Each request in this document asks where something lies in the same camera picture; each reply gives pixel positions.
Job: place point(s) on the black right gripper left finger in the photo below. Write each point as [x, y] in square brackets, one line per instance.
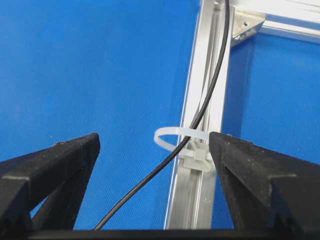
[44, 190]

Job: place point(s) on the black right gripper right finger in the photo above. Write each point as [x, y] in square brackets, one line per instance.
[260, 184]

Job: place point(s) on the blue table mat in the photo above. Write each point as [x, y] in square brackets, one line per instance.
[119, 68]

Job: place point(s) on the aluminium extrusion frame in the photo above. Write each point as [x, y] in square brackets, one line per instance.
[219, 28]

